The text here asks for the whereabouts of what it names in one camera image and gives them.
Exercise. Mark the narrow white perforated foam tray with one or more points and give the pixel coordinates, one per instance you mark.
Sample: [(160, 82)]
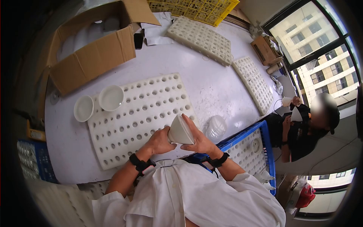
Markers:
[(252, 83)]

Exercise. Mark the person's body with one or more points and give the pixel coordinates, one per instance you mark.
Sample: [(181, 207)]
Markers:
[(187, 195)]

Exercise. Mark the stack of clear plastic covers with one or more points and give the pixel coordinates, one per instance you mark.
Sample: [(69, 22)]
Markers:
[(216, 127)]

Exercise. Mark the white plastic bag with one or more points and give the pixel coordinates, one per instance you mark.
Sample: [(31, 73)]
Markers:
[(157, 29)]

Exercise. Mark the person's right thumb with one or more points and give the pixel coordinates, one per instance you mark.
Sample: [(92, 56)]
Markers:
[(187, 146)]

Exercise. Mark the blue crate of lamp parts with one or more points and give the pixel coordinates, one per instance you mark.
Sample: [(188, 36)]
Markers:
[(34, 160)]

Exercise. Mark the blue plastic crate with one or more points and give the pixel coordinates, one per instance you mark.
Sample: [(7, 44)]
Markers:
[(255, 153)]

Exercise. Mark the person's right hand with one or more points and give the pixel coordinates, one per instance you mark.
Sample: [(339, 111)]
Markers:
[(202, 142)]

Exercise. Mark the person's left fingers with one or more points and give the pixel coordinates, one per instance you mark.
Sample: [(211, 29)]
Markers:
[(167, 139)]

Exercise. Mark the open cardboard box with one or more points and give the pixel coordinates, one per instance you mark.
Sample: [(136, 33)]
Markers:
[(90, 48)]

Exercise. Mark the small cardboard box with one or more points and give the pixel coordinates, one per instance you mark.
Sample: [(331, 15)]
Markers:
[(265, 51)]

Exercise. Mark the roll of tape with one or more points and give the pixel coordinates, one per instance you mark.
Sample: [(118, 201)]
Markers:
[(274, 68)]

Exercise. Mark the window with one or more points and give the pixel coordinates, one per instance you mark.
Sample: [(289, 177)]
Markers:
[(317, 48)]

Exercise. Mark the thick white perforated foam tray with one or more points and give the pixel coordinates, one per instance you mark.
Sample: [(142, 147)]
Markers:
[(200, 39)]

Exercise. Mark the red bag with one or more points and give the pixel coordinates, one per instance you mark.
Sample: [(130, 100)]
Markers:
[(305, 196)]

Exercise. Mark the person's left hand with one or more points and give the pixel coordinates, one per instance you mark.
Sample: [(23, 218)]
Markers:
[(158, 142)]

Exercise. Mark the person's right index finger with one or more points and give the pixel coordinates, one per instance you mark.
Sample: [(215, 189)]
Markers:
[(190, 124)]

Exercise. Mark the yellow plastic crate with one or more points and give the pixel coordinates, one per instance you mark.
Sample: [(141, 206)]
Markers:
[(195, 8)]

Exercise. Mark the black phone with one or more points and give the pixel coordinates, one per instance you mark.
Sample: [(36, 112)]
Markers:
[(138, 40)]

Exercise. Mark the white cone lamp shade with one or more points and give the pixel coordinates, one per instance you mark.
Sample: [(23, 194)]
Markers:
[(83, 108), (180, 130), (111, 98)]

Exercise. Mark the black wrist band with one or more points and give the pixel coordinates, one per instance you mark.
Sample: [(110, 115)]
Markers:
[(141, 164), (217, 161)]

